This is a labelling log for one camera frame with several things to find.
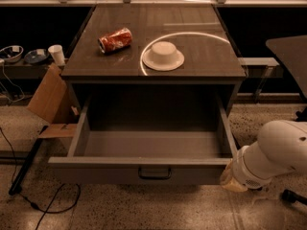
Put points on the blue patterned bowl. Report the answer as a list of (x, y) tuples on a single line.
[(11, 54), (36, 56)]

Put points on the crushed red soda can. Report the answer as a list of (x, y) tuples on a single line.
[(115, 41)]

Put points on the grey top drawer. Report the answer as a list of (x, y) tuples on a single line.
[(149, 138)]

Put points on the blue patterned bowl left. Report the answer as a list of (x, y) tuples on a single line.
[(11, 54)]

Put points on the blue patterned bowl right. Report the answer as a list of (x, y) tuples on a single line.
[(36, 56)]

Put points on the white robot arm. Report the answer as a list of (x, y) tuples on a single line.
[(280, 148)]

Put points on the upside-down white bowl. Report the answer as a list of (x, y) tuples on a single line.
[(163, 56)]

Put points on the white paper cup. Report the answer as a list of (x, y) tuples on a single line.
[(57, 54)]

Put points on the grey drawer cabinet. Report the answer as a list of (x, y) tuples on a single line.
[(210, 65)]

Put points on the brown cardboard box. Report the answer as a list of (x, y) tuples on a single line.
[(53, 103)]

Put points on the black table frame leg left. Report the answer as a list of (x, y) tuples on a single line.
[(27, 163)]

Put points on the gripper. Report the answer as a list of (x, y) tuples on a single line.
[(244, 172)]

